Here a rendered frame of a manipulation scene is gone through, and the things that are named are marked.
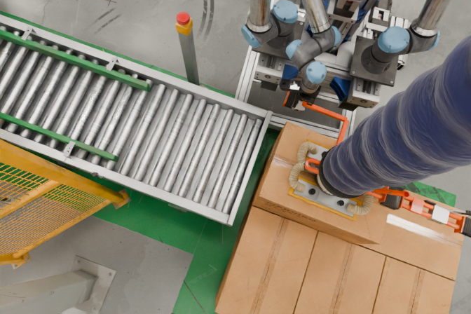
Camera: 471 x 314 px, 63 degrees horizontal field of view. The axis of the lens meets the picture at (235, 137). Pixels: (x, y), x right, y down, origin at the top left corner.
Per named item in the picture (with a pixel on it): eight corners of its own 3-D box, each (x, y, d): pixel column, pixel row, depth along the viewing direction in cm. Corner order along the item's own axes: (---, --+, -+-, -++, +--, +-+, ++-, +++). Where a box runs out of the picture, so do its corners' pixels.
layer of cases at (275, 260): (215, 300, 241) (214, 312, 202) (266, 155, 266) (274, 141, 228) (397, 371, 235) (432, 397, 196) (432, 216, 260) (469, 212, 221)
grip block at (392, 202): (377, 203, 170) (383, 202, 165) (383, 183, 173) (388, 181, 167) (394, 211, 170) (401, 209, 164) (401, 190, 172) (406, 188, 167)
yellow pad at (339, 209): (287, 194, 180) (288, 193, 175) (294, 174, 182) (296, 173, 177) (355, 221, 178) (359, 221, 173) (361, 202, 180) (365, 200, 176)
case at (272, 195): (251, 203, 218) (258, 195, 179) (275, 140, 228) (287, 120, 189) (351, 243, 214) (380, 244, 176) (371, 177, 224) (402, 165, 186)
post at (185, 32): (189, 95, 291) (174, 24, 194) (193, 87, 292) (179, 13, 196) (198, 99, 290) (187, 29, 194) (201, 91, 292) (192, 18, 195)
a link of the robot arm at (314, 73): (319, 55, 145) (332, 72, 144) (312, 67, 156) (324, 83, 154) (302, 64, 144) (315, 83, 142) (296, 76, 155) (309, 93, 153)
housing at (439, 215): (425, 219, 169) (431, 219, 165) (429, 205, 171) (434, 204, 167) (441, 225, 169) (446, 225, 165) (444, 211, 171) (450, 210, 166)
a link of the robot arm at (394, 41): (368, 41, 181) (380, 26, 168) (394, 36, 182) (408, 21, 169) (375, 64, 178) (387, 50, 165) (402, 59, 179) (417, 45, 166)
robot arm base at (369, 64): (363, 43, 191) (371, 32, 182) (392, 50, 191) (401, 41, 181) (358, 69, 188) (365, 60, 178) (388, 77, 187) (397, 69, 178)
